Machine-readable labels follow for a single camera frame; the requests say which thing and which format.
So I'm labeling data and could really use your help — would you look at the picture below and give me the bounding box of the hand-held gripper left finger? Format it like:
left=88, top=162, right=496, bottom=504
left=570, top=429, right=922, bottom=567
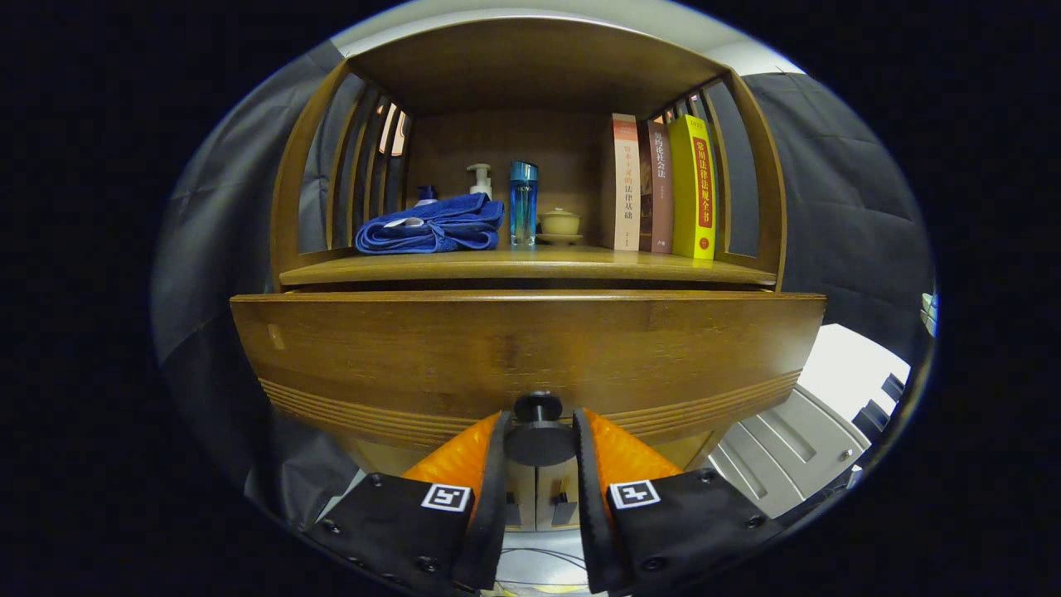
left=303, top=410, right=508, bottom=594

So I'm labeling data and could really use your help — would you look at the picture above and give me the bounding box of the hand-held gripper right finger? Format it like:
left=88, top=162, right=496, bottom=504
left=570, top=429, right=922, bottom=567
left=572, top=406, right=784, bottom=596

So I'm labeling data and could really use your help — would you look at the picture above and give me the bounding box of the wooden drawer with black knob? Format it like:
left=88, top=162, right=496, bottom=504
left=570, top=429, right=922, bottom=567
left=230, top=290, right=827, bottom=467

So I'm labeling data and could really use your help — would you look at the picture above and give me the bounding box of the white side cabinet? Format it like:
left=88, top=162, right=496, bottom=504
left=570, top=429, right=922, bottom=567
left=709, top=323, right=913, bottom=519

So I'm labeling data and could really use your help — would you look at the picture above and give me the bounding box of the wooden cabinet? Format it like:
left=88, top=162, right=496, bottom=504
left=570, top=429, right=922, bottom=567
left=269, top=17, right=788, bottom=531

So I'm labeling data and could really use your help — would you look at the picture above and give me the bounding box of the blue folded towel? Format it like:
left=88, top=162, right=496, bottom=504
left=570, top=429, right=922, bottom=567
left=355, top=192, right=505, bottom=255

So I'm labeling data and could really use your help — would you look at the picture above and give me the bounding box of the yellow lidded cup with saucer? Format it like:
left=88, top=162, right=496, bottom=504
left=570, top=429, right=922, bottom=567
left=536, top=207, right=584, bottom=245

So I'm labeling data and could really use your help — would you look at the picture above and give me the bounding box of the blue glass bottle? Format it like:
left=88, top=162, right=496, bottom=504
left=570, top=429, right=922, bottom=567
left=509, top=161, right=539, bottom=248

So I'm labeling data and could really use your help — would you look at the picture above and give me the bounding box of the brown book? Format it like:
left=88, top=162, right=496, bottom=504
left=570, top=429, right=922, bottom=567
left=638, top=120, right=674, bottom=255

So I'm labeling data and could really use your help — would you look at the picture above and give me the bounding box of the orange and white book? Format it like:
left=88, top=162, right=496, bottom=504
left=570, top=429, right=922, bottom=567
left=601, top=114, right=642, bottom=252

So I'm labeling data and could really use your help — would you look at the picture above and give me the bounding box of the yellow book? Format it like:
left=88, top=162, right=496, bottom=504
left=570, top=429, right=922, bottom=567
left=668, top=114, right=717, bottom=260

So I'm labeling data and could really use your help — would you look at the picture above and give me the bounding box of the black backdrop cloth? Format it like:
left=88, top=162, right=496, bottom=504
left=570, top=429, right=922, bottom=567
left=153, top=41, right=933, bottom=531

